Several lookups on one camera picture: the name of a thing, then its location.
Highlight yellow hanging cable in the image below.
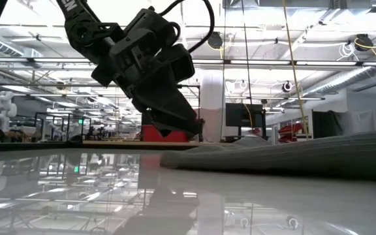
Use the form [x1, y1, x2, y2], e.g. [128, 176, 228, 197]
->
[281, 0, 309, 142]

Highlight grey waffle-weave towel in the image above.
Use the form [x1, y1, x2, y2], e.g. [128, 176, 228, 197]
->
[160, 127, 376, 182]

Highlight red machine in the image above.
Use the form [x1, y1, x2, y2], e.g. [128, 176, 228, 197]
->
[277, 122, 306, 144]

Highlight white pillar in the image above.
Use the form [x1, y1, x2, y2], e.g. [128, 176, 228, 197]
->
[200, 68, 225, 143]

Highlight white robot figure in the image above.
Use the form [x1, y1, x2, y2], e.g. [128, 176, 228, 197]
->
[0, 90, 18, 133]

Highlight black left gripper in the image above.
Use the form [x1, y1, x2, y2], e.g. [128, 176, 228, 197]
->
[91, 7, 204, 138]

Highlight red plastic bin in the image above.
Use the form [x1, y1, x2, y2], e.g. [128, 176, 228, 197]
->
[141, 125, 191, 143]

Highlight black frame enclosure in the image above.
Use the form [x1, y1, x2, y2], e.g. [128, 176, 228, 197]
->
[34, 112, 93, 142]

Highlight black curtain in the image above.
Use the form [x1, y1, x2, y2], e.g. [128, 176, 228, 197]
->
[311, 110, 341, 138]

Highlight black hanging cable with coil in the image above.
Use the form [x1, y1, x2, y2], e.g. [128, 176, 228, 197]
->
[241, 0, 253, 130]

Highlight black ceiling cable reel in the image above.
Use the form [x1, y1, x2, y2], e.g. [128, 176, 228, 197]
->
[353, 33, 375, 52]
[206, 31, 224, 50]

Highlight white coiled cable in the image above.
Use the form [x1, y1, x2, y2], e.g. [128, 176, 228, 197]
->
[337, 41, 356, 62]

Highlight black screen on stand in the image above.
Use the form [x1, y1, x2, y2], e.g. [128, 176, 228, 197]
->
[225, 102, 267, 141]

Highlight black left wrist camera cable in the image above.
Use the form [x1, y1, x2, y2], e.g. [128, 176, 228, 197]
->
[158, 0, 215, 55]

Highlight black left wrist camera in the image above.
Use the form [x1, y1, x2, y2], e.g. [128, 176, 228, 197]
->
[161, 43, 196, 84]

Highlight grey curtain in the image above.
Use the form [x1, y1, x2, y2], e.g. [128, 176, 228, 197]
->
[337, 110, 376, 133]

